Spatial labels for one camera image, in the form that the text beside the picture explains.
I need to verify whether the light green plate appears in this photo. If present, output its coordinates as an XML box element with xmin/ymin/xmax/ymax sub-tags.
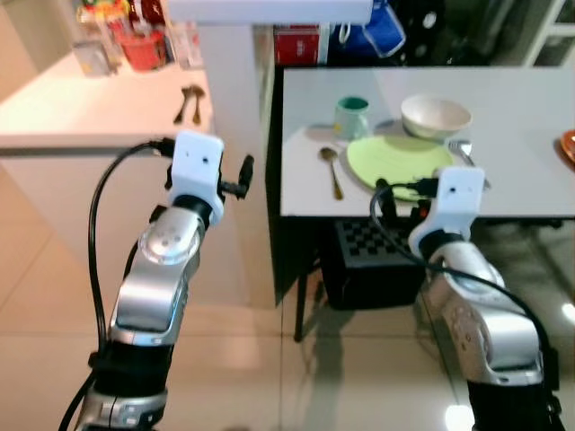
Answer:
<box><xmin>347</xmin><ymin>135</ymin><xmax>456</xmax><ymax>201</ymax></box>

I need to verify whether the gold spoon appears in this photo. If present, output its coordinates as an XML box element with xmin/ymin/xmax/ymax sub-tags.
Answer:
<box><xmin>319</xmin><ymin>146</ymin><xmax>346</xmax><ymax>201</ymax></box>

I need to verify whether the silver fork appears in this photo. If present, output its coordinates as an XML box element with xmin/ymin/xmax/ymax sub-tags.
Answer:
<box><xmin>448</xmin><ymin>139</ymin><xmax>491</xmax><ymax>190</ymax></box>

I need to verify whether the dark bronze spoon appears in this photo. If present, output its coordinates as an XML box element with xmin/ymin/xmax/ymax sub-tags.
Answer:
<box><xmin>190</xmin><ymin>86</ymin><xmax>207</xmax><ymax>127</ymax></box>
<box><xmin>173</xmin><ymin>85</ymin><xmax>195</xmax><ymax>126</ymax></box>

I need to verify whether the green mug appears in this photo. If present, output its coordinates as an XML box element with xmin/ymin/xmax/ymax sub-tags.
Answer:
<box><xmin>334</xmin><ymin>96</ymin><xmax>372</xmax><ymax>143</ymax></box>

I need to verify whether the white bowl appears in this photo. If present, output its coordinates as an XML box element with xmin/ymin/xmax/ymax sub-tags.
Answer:
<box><xmin>401</xmin><ymin>94</ymin><xmax>473</xmax><ymax>142</ymax></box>

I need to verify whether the red cardboard box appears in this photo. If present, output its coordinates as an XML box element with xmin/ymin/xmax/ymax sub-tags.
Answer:
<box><xmin>274</xmin><ymin>25</ymin><xmax>323</xmax><ymax>67</ymax></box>

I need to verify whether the clear jar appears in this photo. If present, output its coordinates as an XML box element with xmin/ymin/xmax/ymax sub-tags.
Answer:
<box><xmin>171</xmin><ymin>22</ymin><xmax>204</xmax><ymax>72</ymax></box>

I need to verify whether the red plastic container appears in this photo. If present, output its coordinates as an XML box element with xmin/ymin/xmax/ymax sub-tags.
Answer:
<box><xmin>117</xmin><ymin>22</ymin><xmax>170</xmax><ymax>72</ymax></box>

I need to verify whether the white shelf board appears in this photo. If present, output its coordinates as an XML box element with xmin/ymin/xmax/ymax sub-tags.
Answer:
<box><xmin>165</xmin><ymin>0</ymin><xmax>375</xmax><ymax>26</ymax></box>

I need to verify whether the orange plate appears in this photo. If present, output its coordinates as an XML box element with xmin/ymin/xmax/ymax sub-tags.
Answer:
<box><xmin>559</xmin><ymin>128</ymin><xmax>575</xmax><ymax>168</ymax></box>

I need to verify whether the blue bag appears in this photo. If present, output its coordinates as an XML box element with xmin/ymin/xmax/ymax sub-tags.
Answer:
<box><xmin>336</xmin><ymin>0</ymin><xmax>408</xmax><ymax>60</ymax></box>

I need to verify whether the grey tin box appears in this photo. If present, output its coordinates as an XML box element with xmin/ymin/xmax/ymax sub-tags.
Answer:
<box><xmin>72</xmin><ymin>40</ymin><xmax>114</xmax><ymax>78</ymax></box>

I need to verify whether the white glass door cabinet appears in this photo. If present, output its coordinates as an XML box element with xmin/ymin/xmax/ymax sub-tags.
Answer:
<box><xmin>521</xmin><ymin>0</ymin><xmax>575</xmax><ymax>69</ymax></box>

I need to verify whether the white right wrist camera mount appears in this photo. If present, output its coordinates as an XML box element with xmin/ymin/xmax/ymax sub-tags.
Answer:
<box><xmin>433</xmin><ymin>166</ymin><xmax>487</xmax><ymax>243</ymax></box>

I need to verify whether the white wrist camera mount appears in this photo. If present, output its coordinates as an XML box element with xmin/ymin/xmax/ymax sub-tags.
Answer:
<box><xmin>169</xmin><ymin>131</ymin><xmax>225</xmax><ymax>204</ymax></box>
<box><xmin>433</xmin><ymin>166</ymin><xmax>487</xmax><ymax>243</ymax></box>

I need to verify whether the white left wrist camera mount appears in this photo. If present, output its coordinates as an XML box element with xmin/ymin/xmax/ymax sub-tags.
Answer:
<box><xmin>169</xmin><ymin>131</ymin><xmax>225</xmax><ymax>204</ymax></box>

